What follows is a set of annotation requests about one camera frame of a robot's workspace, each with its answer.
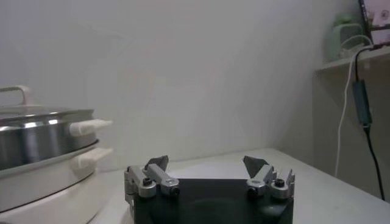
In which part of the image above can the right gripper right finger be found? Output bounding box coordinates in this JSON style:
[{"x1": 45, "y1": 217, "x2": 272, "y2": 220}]
[{"x1": 242, "y1": 155, "x2": 296, "y2": 200}]

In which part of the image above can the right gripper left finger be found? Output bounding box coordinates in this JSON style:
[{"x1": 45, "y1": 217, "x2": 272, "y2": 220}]
[{"x1": 124, "y1": 155, "x2": 181, "y2": 211}]

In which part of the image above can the glass lid with white handle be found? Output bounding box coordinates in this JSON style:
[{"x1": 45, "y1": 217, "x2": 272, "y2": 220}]
[{"x1": 0, "y1": 85, "x2": 95, "y2": 120}]

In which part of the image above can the stainless steel steamer basket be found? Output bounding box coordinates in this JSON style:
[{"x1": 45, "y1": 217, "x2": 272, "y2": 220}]
[{"x1": 0, "y1": 113, "x2": 113, "y2": 172}]

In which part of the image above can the white electric cooker base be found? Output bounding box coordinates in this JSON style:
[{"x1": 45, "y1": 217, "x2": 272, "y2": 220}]
[{"x1": 0, "y1": 142, "x2": 114, "y2": 224}]

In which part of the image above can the mint green appliance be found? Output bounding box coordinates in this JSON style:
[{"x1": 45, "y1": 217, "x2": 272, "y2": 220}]
[{"x1": 330, "y1": 15, "x2": 366, "y2": 61}]

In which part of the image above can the tablet with pink screen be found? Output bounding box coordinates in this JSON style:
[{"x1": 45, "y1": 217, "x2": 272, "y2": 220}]
[{"x1": 358, "y1": 0, "x2": 390, "y2": 49}]

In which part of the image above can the white hanging cable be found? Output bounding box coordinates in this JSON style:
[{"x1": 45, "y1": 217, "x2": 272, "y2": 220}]
[{"x1": 334, "y1": 34, "x2": 374, "y2": 178}]

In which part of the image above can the black power adapter with cable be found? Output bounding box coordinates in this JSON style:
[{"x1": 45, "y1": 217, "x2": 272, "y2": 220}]
[{"x1": 351, "y1": 44, "x2": 386, "y2": 202}]

